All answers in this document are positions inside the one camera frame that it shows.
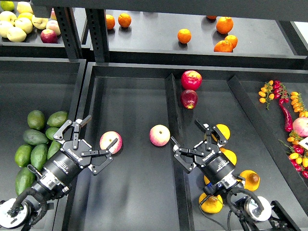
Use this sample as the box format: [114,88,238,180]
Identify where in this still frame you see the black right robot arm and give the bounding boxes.
[172,120,300,231]

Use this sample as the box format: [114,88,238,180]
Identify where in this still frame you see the black upper shelf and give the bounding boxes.
[107,11,308,70]

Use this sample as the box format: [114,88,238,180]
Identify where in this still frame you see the pink apple centre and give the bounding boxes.
[149,124,170,147]

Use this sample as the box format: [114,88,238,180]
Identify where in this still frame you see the green avocado top left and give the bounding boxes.
[27,110,45,130]

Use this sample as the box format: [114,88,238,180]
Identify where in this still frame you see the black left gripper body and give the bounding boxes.
[38,139,92,192]

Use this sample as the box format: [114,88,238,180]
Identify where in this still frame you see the black left tray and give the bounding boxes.
[0,56,87,231]

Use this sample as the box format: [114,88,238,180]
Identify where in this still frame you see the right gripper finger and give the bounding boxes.
[170,136,204,173]
[195,119,228,151]

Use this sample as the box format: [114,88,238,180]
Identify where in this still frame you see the red apple on shelf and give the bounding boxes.
[40,29,58,44]

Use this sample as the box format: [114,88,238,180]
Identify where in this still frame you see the green avocado bottom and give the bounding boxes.
[15,167,36,195]

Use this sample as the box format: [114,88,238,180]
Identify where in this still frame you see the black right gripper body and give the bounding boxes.
[194,142,243,195]

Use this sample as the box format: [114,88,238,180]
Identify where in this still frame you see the green lime on shelf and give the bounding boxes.
[0,0,15,11]

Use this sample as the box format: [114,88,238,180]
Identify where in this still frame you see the dark avocado middle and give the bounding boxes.
[23,129,49,146]

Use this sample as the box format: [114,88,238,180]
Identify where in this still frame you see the red chili pepper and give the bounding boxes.
[279,99,293,132]

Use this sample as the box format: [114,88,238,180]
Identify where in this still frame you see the yellow pear top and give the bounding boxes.
[216,124,231,140]

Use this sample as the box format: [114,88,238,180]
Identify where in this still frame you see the large orange on shelf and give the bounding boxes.
[216,16,234,34]

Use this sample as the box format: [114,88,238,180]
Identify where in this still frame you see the bright green avocado left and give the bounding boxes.
[14,144,33,167]

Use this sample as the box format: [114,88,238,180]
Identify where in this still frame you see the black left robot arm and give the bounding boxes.
[0,115,118,231]

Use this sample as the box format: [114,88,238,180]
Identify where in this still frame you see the pink peach right edge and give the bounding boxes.
[293,117,308,137]

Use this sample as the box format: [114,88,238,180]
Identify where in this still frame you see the yellow pear lower right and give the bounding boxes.
[240,170,260,192]

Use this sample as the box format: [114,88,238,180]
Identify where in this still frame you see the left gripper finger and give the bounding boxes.
[53,115,92,149]
[80,138,118,176]

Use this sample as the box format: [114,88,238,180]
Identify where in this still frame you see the bright red apple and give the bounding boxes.
[181,70,202,91]

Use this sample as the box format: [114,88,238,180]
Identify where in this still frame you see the orange shelf front right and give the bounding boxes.
[214,40,233,52]

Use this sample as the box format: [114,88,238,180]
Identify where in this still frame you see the pink apple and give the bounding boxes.
[149,124,170,147]
[99,131,122,154]

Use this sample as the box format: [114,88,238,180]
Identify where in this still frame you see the orange on shelf left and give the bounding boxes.
[105,14,116,30]

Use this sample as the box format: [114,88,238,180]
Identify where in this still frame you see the black shelf upright post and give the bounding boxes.
[85,8,110,63]

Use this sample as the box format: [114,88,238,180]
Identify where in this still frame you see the dark red apple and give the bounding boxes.
[180,90,198,109]

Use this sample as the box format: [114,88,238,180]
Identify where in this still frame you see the orange on shelf centre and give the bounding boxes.
[177,28,192,44]

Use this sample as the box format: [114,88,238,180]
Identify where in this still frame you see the green avocado top right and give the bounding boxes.
[47,111,68,128]

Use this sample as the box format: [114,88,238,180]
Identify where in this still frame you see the green avocado centre low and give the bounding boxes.
[30,144,48,171]

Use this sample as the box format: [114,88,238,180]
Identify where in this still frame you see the yellow pear lower left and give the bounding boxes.
[204,176,210,184]

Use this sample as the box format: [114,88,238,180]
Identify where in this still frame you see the orange shelf right small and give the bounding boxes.
[225,35,238,48]

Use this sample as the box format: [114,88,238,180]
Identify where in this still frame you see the yellow pear middle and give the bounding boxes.
[220,147,237,165]

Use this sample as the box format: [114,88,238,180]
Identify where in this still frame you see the orange cherry tomato bunch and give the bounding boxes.
[258,80,275,110]

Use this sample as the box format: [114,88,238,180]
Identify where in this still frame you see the pink apple left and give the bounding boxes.
[99,131,122,154]

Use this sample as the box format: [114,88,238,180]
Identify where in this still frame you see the yellow pear with stem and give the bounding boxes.
[198,193,223,214]

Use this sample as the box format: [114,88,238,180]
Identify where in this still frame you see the black middle divided tray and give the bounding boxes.
[52,62,308,231]

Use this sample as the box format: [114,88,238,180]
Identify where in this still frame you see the pale yellow apple front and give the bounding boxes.
[7,27,26,42]

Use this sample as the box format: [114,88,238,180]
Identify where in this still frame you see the dark green avocado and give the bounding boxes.
[47,140,61,159]

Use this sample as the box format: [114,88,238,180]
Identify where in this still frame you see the green avocado small centre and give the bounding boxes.
[45,127,59,141]

